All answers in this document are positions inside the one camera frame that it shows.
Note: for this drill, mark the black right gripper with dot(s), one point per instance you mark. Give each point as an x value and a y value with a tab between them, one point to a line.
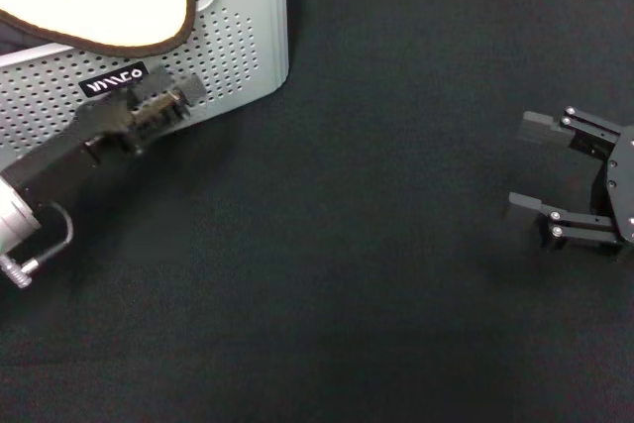
623	185

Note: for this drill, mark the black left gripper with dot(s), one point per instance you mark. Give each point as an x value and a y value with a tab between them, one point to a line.
54	160

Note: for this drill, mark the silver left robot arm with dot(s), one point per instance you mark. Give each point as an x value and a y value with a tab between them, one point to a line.
15	215

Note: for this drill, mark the grey perforated plastic storage box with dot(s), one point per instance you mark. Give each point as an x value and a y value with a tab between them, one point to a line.
238	46

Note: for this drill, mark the black tablecloth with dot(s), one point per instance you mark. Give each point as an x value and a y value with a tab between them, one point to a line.
347	244

